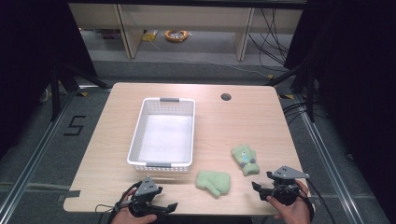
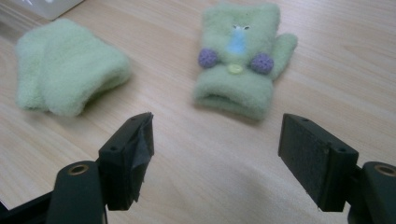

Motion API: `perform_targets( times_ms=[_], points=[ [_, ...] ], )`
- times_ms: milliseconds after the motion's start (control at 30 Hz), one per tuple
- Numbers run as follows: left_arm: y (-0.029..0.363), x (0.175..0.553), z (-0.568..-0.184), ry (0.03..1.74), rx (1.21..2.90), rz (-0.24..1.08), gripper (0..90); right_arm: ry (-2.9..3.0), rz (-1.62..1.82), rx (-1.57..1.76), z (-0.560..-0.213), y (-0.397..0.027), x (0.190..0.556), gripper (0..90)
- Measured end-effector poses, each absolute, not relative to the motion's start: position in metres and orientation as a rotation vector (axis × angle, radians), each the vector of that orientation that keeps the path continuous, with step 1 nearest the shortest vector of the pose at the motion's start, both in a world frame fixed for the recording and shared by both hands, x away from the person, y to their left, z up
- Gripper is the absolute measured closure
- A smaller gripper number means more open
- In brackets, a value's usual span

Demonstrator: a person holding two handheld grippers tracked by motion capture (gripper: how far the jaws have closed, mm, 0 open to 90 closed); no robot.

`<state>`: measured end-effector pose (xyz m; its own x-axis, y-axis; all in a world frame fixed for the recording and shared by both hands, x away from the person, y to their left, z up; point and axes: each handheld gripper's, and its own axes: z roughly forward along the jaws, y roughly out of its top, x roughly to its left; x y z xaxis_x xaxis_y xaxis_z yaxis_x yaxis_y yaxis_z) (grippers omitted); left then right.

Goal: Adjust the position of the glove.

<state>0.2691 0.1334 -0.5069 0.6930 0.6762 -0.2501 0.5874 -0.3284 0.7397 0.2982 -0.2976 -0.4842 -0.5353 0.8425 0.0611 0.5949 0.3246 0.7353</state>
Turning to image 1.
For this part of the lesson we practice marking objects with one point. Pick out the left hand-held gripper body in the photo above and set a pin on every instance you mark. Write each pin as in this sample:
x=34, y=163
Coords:
x=145, y=188

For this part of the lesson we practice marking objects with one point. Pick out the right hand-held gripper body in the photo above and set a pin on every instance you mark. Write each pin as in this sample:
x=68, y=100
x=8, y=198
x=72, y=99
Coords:
x=285, y=179

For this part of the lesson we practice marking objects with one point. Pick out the green fuzzy glove with bear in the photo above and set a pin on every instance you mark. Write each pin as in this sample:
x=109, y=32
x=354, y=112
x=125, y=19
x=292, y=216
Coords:
x=246, y=158

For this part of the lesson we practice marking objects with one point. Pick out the plain green fuzzy glove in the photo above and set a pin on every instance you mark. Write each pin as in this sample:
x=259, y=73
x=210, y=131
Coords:
x=213, y=182

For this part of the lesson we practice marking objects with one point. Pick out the white plastic basket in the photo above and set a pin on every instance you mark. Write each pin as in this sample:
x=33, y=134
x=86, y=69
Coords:
x=165, y=137

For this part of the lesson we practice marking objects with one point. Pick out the person's right hand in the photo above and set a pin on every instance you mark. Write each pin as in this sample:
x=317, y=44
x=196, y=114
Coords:
x=291, y=213

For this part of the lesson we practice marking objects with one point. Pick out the person's left hand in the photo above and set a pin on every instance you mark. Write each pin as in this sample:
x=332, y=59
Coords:
x=130, y=218

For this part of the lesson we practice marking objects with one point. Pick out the black tape floor mark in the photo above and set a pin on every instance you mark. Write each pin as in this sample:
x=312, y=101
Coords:
x=75, y=125

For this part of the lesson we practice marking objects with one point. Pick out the black table grommet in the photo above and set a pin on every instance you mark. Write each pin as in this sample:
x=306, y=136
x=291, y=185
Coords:
x=226, y=96

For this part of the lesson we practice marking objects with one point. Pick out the black metal stand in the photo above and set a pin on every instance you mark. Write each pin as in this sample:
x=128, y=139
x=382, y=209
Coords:
x=62, y=84
x=306, y=84

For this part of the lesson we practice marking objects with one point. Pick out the black curtain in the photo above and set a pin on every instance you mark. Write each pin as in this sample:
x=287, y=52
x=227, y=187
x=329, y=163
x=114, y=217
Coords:
x=34, y=62
x=355, y=93

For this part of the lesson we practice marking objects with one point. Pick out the yellow packet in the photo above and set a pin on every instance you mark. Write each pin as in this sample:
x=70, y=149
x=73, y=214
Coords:
x=150, y=36

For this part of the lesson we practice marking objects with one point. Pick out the light wooden shelf unit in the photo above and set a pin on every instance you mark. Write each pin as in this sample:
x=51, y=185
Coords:
x=186, y=18

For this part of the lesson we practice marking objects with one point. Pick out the metal floor rail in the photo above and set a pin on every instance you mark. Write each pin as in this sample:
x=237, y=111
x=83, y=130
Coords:
x=34, y=155
x=327, y=155

